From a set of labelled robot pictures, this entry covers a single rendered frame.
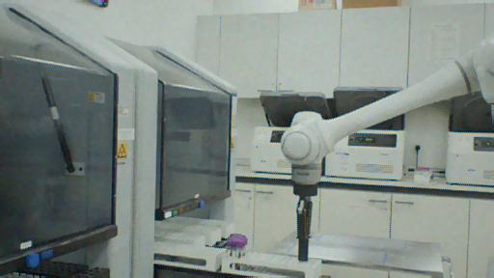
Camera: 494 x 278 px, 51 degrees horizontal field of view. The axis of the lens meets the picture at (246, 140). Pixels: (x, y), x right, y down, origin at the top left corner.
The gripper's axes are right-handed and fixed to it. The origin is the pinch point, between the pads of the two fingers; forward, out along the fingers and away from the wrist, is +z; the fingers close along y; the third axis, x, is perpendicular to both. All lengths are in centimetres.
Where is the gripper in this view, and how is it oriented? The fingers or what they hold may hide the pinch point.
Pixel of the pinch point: (303, 249)
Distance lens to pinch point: 162.6
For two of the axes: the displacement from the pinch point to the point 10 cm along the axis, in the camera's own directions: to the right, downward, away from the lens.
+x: 9.4, 0.4, -3.3
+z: -0.3, 10.0, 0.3
